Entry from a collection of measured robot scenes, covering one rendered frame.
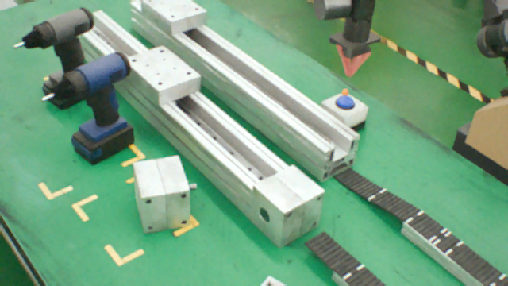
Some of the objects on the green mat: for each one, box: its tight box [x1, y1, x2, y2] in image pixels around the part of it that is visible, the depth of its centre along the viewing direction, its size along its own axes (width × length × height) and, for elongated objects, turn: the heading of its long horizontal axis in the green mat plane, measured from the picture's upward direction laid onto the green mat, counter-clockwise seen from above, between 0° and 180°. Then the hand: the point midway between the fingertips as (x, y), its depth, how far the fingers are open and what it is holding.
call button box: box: [321, 93, 368, 133], centre depth 144 cm, size 8×10×6 cm
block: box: [133, 156, 196, 234], centre depth 118 cm, size 10×11×10 cm
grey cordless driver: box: [13, 7, 94, 110], centre depth 141 cm, size 8×20×22 cm, turn 133°
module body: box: [76, 10, 290, 219], centre depth 144 cm, size 80×10×8 cm, turn 34°
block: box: [250, 165, 325, 248], centre depth 118 cm, size 9×12×10 cm
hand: (349, 72), depth 138 cm, fingers closed
